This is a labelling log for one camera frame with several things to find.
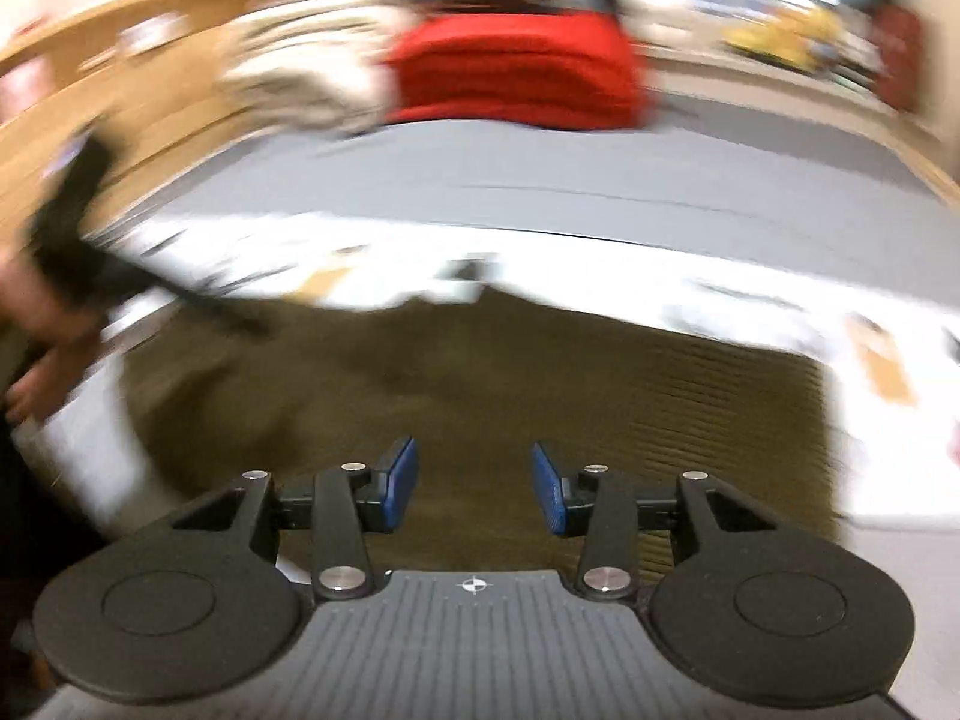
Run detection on cream rolled blanket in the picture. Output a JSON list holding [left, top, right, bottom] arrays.
[[221, 4, 402, 137]]

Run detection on yellow bear plush toy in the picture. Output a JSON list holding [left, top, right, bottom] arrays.
[[720, 9, 852, 70]]

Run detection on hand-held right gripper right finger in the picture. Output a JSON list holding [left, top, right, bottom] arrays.
[[531, 442, 777, 602]]

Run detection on red folded blanket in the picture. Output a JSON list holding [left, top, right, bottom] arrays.
[[384, 10, 650, 130]]

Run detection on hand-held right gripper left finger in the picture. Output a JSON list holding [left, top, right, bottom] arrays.
[[171, 435, 419, 602]]

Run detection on wooden bed frame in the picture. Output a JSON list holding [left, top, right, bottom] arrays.
[[0, 0, 316, 196]]

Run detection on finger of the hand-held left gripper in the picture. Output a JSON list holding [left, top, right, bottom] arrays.
[[139, 270, 275, 340]]

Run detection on dark red cushion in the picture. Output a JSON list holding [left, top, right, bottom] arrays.
[[871, 4, 925, 115]]

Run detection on dark olive corduroy pants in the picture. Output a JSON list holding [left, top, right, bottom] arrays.
[[124, 289, 852, 590]]

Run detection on person's left hand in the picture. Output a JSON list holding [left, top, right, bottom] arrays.
[[0, 251, 102, 425]]

